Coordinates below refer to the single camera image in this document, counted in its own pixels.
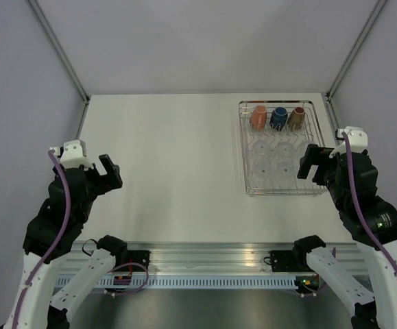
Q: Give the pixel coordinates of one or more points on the clear glass cup three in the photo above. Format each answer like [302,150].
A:
[261,175]

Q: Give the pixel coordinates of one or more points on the blue ceramic mug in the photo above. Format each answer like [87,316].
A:
[278,118]

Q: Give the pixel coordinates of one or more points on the aluminium front rail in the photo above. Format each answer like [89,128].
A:
[225,259]

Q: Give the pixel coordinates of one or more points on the clear glass cup four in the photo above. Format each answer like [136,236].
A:
[285,176]

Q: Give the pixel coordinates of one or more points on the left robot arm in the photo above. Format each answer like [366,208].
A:
[48,241]

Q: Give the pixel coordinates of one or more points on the left aluminium frame post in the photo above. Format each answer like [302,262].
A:
[53,40]

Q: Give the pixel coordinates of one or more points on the brown ceramic mug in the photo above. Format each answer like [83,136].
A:
[296,119]

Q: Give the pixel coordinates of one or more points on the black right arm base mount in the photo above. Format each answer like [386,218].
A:
[283,261]

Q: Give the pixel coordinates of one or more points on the clear glass cup two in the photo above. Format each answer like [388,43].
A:
[284,151]

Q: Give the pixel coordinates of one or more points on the aluminium frame post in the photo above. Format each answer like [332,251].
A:
[53,40]
[357,45]

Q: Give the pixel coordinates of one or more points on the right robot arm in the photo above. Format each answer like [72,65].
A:
[350,179]

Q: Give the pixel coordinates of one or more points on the clear glass cup one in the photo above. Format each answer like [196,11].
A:
[260,151]

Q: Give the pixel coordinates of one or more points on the pink ceramic mug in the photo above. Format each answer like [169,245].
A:
[258,118]

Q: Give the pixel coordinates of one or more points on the clear glass cup five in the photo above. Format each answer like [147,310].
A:
[301,149]

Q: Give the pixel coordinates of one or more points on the white slotted cable duct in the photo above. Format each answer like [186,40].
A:
[199,282]

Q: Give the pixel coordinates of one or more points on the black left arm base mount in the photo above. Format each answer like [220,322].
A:
[140,259]

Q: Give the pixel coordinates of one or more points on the right aluminium frame post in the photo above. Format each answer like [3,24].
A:
[357,45]

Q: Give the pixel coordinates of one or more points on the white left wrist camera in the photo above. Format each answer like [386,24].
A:
[72,155]

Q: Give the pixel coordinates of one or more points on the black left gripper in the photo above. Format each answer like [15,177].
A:
[112,180]

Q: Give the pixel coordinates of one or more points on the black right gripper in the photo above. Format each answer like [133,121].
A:
[319,155]

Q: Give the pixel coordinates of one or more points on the metal wire dish rack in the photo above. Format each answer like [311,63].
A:
[274,137]

